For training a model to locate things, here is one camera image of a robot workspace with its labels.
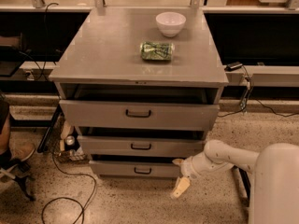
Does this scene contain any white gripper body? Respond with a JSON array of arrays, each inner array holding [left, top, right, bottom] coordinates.
[[180, 152, 233, 180]]

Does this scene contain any grey bottom drawer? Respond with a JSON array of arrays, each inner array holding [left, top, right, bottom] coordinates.
[[90, 161, 180, 178]]

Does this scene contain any grey drawer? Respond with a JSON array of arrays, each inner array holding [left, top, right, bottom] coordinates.
[[90, 161, 180, 178], [78, 135, 204, 158], [60, 100, 219, 131]]

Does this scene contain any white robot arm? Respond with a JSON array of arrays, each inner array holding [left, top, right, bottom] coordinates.
[[171, 140, 299, 224]]

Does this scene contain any grey drawer cabinet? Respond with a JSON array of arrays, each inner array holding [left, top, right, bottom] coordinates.
[[50, 7, 228, 164]]

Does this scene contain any grey middle drawer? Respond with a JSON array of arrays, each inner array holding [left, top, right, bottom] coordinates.
[[78, 135, 204, 158]]

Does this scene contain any grey top drawer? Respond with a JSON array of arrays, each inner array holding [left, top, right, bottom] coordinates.
[[60, 100, 219, 131]]

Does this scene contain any black power adapter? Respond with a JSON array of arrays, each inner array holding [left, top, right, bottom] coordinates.
[[225, 62, 243, 72]]

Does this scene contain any green soda can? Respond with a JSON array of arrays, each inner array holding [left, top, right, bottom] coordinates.
[[140, 41, 175, 61]]

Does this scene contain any white ceramic bowl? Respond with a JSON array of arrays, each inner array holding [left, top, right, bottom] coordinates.
[[156, 12, 186, 37]]

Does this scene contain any black leaning bar left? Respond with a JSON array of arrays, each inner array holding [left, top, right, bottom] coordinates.
[[37, 106, 62, 153]]

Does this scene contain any brown shoe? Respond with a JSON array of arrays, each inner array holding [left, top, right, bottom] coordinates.
[[10, 143, 36, 161]]

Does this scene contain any black office chair base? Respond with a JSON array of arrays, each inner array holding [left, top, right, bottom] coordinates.
[[0, 159, 36, 201]]

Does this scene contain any black cable at right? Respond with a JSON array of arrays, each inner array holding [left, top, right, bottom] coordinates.
[[217, 64, 299, 119]]

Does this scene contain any black floor cable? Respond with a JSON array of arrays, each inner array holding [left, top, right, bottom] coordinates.
[[41, 152, 98, 224]]

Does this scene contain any wire basket with items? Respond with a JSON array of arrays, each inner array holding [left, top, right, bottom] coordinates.
[[51, 119, 87, 162]]

